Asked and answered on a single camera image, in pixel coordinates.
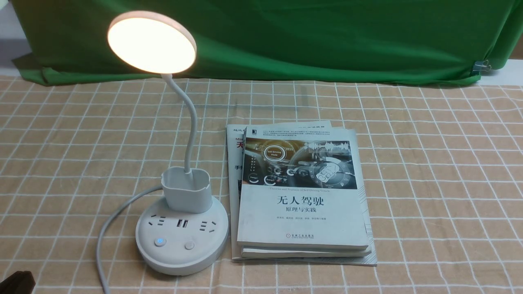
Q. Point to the white desk lamp with socket base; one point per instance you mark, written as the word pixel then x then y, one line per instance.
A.
pixel 186 230

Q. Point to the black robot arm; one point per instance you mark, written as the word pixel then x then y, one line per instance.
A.
pixel 20 282

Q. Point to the bottom magazine in stack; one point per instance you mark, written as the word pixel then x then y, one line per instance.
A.
pixel 234 137

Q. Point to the top self-driving book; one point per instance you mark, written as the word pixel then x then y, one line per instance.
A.
pixel 301 188

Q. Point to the middle book in stack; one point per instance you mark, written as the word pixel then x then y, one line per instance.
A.
pixel 258 252

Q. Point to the green backdrop cloth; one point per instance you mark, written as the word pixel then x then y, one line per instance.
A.
pixel 413 42

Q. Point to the blue binder clip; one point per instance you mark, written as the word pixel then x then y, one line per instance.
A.
pixel 480 67

